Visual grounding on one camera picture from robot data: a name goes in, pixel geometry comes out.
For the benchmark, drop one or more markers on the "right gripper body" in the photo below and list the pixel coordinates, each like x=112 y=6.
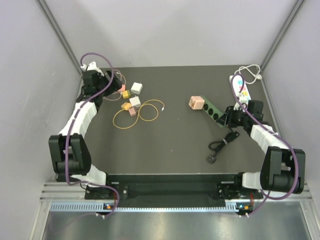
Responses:
x=236 y=118

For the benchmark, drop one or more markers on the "white square charger plug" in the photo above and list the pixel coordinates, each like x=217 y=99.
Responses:
x=135 y=102

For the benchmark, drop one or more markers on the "yellow charger plug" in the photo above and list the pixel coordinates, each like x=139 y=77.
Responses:
x=126 y=94

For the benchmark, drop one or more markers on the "grey slotted cable duct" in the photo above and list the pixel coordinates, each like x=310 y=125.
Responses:
x=102 y=207

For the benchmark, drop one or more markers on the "brown pink small charger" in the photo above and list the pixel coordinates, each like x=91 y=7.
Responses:
x=133 y=111

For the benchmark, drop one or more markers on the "orange small charger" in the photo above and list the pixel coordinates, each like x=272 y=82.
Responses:
x=126 y=106

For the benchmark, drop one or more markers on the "green power strip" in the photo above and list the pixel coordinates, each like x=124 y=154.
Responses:
x=213 y=112

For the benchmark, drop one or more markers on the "white power strip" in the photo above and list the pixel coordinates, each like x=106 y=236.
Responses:
x=239 y=87

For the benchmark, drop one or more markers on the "pink giraffe cube charger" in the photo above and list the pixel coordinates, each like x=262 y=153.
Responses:
x=196 y=102

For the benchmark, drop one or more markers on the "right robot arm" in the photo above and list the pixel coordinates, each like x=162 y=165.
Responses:
x=283 y=168

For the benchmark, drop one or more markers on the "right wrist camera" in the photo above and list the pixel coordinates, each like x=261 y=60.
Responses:
x=241 y=100

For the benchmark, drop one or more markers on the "pink charger plug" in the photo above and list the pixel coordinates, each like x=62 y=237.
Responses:
x=123 y=88

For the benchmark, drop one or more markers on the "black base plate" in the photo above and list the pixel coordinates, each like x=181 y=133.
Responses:
x=175 y=190

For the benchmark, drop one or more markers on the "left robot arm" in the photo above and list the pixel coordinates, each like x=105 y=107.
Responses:
x=69 y=153

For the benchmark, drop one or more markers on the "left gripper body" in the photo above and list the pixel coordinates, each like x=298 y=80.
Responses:
x=104 y=82

